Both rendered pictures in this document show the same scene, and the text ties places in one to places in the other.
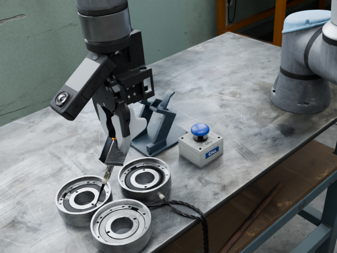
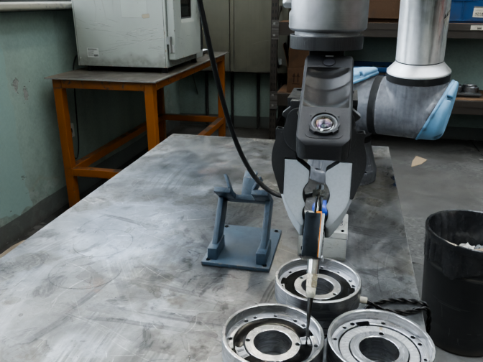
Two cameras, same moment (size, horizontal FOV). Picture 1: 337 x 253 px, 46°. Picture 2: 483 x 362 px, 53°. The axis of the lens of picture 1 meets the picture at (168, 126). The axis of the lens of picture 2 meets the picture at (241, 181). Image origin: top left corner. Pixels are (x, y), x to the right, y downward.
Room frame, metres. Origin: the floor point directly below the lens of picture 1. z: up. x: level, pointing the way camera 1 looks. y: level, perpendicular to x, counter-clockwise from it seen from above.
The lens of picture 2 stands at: (0.26, 0.46, 1.16)
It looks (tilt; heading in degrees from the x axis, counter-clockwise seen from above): 21 degrees down; 320
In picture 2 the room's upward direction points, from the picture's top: straight up
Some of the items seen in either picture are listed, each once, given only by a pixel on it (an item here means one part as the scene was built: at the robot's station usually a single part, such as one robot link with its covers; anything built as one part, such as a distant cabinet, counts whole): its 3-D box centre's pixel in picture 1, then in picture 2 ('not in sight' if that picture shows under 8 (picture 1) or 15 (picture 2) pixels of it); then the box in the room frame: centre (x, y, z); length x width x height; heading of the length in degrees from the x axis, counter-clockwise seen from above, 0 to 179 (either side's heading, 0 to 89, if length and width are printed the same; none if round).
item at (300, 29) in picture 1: (309, 39); (349, 100); (0.88, -0.36, 0.97); 0.13 x 0.12 x 0.14; 20
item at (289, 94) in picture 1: (301, 82); (342, 153); (0.89, -0.35, 0.85); 0.15 x 0.15 x 0.10
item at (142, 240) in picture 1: (122, 228); (378, 355); (0.48, 0.10, 0.82); 0.10 x 0.10 x 0.04
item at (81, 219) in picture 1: (85, 201); (272, 348); (0.56, 0.17, 0.82); 0.10 x 0.10 x 0.04
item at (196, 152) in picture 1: (202, 144); (324, 231); (0.70, -0.07, 0.82); 0.08 x 0.07 x 0.05; 127
